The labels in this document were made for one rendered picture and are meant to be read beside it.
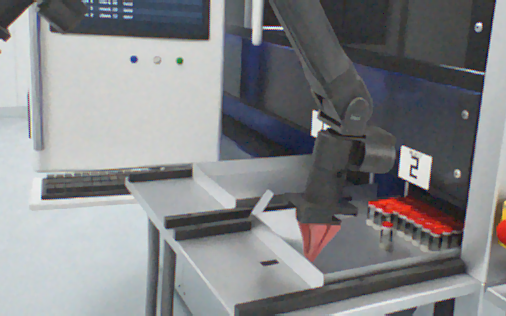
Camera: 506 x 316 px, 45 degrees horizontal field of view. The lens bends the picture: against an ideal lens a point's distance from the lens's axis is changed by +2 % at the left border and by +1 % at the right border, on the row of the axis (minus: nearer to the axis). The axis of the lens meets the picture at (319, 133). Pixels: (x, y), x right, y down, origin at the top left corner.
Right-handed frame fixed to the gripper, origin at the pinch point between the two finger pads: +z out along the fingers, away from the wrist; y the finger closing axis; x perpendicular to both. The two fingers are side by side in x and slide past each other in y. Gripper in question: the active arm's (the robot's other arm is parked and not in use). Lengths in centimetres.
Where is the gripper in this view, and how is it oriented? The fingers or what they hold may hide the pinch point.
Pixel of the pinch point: (309, 256)
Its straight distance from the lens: 93.9
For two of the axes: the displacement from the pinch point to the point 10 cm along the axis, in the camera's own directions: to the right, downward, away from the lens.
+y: 8.4, 1.0, 5.3
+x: -5.0, -2.3, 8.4
